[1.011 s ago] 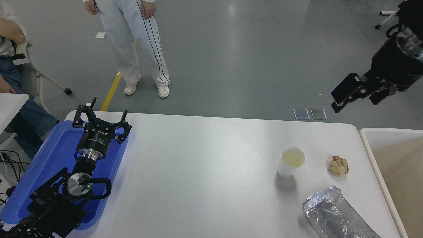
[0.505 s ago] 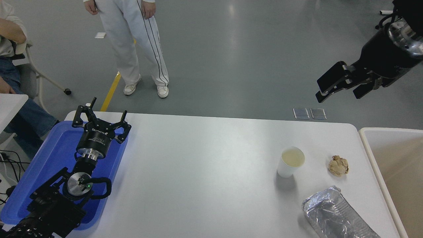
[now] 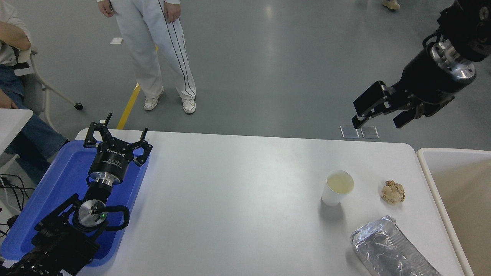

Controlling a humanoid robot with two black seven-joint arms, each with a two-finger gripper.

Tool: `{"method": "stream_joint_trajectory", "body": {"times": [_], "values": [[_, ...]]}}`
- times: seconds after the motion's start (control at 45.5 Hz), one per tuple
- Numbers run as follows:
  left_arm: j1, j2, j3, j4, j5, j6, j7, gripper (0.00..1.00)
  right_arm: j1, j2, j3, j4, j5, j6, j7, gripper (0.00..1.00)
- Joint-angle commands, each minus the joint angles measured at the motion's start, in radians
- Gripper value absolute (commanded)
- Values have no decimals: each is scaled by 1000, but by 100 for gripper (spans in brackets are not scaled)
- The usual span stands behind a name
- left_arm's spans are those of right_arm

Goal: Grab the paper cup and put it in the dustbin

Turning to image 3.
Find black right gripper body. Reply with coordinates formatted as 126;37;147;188
393;50;457;117

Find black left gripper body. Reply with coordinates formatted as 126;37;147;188
89;140;135;182

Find white paper cup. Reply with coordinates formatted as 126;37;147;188
321;170;354;207

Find person's hand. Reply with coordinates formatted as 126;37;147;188
164;0;181;23
0;90;18;110
97;0;115;18

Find blue plastic tray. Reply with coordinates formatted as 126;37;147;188
0;140;152;268

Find grey chair with casters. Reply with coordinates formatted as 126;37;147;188
13;50;84;133

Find crumpled tan paper ball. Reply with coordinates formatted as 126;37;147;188
381;180;405;205

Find small white table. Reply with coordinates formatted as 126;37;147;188
0;108;34;156

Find large pale bin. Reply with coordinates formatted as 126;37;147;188
416;148;491;276

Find silver foil tray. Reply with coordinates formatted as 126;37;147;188
350;215;443;276

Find black cable bundle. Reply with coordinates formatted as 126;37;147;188
0;174;29;238

